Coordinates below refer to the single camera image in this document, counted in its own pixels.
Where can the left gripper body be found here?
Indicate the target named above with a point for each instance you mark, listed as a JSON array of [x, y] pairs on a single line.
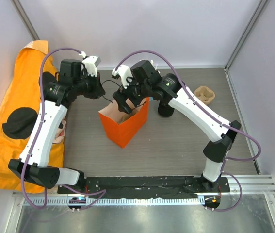
[[92, 87]]

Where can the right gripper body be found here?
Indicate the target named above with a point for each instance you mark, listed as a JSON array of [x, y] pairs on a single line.
[[132, 91]]

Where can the orange paper bag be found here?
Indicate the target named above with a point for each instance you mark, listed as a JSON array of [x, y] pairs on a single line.
[[121, 127]]

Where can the brown pulp cup carrier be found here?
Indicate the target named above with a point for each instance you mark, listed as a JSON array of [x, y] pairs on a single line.
[[205, 94]]

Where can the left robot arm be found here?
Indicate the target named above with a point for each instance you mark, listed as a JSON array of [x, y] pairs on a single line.
[[74, 78]]

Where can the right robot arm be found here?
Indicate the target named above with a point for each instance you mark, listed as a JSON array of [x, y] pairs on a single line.
[[142, 80]]

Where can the white wrapped straws bundle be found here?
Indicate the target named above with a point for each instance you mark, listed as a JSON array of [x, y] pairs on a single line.
[[153, 63]]

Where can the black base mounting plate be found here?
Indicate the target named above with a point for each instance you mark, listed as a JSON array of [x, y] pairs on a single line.
[[146, 187]]

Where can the orange cartoon mouse cloth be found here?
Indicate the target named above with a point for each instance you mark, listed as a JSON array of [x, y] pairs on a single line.
[[19, 108]]

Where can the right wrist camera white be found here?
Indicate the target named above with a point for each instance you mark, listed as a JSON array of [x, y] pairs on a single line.
[[124, 73]]

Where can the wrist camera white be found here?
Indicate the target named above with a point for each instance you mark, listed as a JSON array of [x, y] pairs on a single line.
[[124, 73], [90, 63]]

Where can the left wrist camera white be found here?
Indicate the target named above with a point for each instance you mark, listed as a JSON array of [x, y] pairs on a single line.
[[90, 63]]

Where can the slotted aluminium rail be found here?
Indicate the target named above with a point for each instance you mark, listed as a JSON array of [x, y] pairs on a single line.
[[83, 201]]

